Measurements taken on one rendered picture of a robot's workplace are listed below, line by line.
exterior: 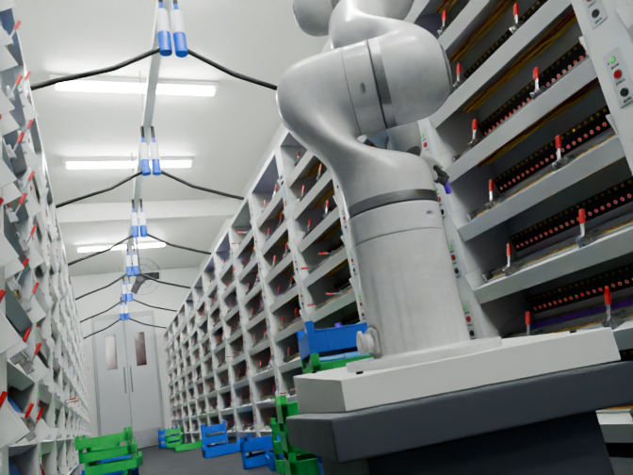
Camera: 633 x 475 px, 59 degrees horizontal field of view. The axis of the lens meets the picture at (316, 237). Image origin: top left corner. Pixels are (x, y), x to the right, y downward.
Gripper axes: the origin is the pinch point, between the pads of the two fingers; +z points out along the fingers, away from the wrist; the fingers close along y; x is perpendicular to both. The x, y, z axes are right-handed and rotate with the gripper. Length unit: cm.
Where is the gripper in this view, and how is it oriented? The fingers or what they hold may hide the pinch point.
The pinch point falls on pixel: (439, 177)
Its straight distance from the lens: 165.5
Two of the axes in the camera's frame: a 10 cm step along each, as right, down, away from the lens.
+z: 6.7, 3.7, 6.5
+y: 5.5, 3.4, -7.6
